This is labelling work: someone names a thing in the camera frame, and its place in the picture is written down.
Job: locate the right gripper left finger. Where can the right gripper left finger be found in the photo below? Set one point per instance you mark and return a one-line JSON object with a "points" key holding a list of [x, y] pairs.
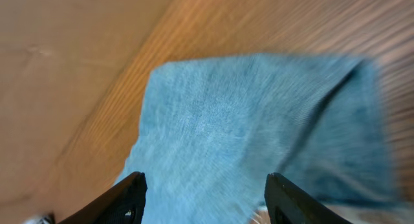
{"points": [[122, 204]]}

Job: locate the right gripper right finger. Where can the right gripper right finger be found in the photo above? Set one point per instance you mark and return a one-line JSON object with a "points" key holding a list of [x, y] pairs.
{"points": [[289, 204]]}

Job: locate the blue denim jeans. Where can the blue denim jeans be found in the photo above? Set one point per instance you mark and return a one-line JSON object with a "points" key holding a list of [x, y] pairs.
{"points": [[211, 131]]}

